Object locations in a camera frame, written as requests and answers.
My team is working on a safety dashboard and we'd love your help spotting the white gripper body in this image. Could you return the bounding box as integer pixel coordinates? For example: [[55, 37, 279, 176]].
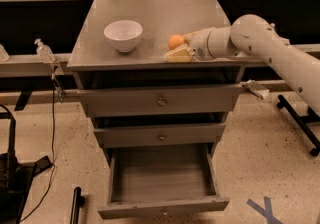
[[189, 28, 213, 61]]

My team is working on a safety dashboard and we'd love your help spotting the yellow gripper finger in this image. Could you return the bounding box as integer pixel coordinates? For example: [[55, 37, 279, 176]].
[[183, 31, 198, 44], [164, 44, 192, 63]]

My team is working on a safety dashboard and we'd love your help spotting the orange fruit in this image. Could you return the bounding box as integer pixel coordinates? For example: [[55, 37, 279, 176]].
[[168, 34, 185, 50]]

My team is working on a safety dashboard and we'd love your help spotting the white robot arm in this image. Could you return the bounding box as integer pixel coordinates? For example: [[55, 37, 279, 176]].
[[165, 14, 320, 114]]

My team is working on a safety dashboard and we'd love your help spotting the grey top drawer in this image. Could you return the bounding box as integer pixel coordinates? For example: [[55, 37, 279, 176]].
[[79, 84, 243, 117]]

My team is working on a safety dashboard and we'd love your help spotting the grey drawer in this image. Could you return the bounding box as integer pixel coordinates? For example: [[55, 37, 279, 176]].
[[94, 123, 225, 148], [98, 144, 229, 219], [79, 84, 243, 117]]

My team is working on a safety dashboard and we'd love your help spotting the grey drawer cabinet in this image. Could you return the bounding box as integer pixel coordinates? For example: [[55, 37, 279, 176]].
[[67, 0, 252, 159]]

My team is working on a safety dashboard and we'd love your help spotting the grey middle drawer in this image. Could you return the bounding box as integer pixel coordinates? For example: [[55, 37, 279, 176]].
[[94, 123, 225, 148]]

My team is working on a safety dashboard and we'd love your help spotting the grey bottom drawer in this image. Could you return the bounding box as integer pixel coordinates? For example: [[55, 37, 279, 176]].
[[98, 144, 229, 219]]

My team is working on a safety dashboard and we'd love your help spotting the white ceramic bowl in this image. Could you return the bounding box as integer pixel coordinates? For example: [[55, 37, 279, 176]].
[[104, 20, 143, 52]]

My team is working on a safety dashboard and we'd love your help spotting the folded grey cloth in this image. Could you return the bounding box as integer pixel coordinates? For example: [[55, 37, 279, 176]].
[[243, 80, 270, 99]]

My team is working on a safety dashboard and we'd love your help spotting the black stand leg with caster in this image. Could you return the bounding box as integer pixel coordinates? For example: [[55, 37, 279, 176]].
[[277, 95, 320, 156]]

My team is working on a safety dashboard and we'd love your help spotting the clear pump bottle left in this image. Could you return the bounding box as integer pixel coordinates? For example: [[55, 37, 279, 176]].
[[34, 38, 55, 64]]

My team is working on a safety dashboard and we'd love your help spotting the clear bottle far left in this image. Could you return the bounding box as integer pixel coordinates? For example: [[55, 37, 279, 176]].
[[0, 44, 10, 62]]

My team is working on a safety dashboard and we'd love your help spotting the black equipment base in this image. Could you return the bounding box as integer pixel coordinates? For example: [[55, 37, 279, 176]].
[[0, 105, 52, 224]]

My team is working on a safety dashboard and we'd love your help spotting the black tube handle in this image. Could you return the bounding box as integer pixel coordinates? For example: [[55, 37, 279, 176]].
[[70, 187, 85, 224]]

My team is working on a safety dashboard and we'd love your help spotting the black cable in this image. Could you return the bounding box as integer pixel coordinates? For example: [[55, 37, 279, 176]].
[[19, 73, 58, 223]]

